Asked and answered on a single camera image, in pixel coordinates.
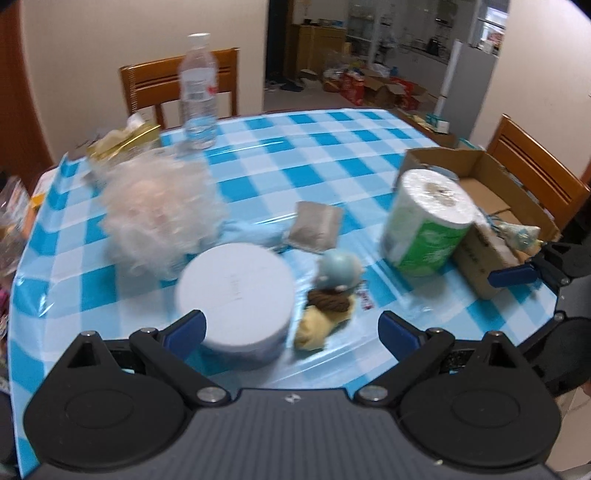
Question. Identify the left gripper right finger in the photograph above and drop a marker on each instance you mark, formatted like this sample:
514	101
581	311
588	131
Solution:
419	354

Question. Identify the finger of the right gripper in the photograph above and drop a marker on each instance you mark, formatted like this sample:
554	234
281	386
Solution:
518	275

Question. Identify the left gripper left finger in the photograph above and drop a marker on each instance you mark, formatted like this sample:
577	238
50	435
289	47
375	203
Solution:
163	352

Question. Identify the blue brocade sachet pouch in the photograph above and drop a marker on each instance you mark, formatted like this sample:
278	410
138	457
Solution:
504	234

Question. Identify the cardboard box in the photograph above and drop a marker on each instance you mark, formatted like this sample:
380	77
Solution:
500	200

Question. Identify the wooden chair right side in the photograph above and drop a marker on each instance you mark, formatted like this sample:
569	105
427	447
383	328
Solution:
556	188

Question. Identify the brown knitted scrunchie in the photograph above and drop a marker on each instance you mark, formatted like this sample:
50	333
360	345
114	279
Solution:
328	300

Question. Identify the jar with white lid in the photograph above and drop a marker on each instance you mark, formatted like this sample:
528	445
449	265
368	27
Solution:
247	294

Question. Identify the yellow cloth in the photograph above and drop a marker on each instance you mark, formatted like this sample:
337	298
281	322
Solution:
316	325

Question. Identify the green wrapped toilet paper roll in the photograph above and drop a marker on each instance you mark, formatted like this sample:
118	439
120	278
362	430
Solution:
429	218

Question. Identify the light blue round toy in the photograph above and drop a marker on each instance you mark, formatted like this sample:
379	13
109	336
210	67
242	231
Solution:
339	271

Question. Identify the pink mesh bath pouf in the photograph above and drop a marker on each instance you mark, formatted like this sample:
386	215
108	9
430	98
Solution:
159	209

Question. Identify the grey fabric pouch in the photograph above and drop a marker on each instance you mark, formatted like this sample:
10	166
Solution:
316	227

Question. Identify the blue checkered tablecloth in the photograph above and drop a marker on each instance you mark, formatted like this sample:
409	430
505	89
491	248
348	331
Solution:
67	282

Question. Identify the clear plastic snack container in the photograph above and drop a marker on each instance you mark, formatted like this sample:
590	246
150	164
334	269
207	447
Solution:
14	202

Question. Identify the yellow tissue box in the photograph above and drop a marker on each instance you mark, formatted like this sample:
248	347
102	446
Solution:
136	132

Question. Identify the white refrigerator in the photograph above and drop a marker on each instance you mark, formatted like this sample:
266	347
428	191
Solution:
464	88

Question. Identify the red cardboard boxes on floor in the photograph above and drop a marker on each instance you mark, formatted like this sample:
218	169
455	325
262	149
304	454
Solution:
366	87

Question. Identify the wooden chair behind bottle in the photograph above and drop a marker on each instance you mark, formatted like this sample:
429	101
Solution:
154	83

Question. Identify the clear plastic water bottle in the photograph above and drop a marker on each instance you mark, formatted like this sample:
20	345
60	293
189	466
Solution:
197	74

